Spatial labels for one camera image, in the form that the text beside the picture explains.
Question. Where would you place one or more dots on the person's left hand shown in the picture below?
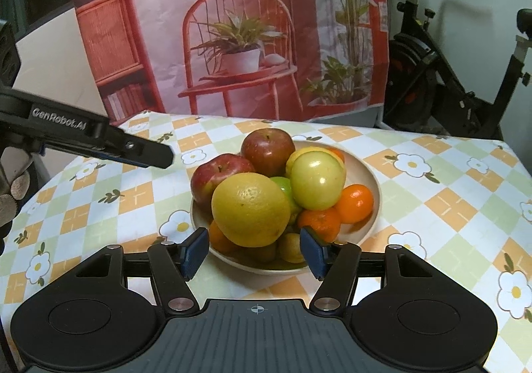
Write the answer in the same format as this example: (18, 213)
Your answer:
(14, 177)

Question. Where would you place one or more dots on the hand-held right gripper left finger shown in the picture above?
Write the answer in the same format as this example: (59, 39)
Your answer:
(195, 252)

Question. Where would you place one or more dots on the bright red apple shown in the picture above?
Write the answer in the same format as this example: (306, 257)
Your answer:
(218, 179)

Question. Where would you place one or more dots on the printed backdrop cloth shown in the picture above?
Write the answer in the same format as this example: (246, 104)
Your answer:
(174, 24)

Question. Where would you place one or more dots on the small tan round fruit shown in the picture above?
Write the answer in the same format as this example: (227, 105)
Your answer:
(291, 249)

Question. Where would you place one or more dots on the black exercise bike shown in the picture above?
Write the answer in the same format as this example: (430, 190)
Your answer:
(428, 78)

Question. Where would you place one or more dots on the beige plate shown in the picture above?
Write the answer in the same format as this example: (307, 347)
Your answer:
(368, 177)

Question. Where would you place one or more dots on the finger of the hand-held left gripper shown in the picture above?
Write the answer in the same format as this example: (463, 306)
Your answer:
(143, 150)

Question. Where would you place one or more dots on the yellow-green apple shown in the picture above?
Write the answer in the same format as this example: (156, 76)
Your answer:
(318, 179)

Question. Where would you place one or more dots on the dark red apple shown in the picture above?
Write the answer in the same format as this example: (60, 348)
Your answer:
(268, 150)

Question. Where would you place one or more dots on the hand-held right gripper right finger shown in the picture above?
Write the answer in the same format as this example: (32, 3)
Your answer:
(312, 252)

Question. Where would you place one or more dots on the green apple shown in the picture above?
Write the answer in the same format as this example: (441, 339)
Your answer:
(284, 189)

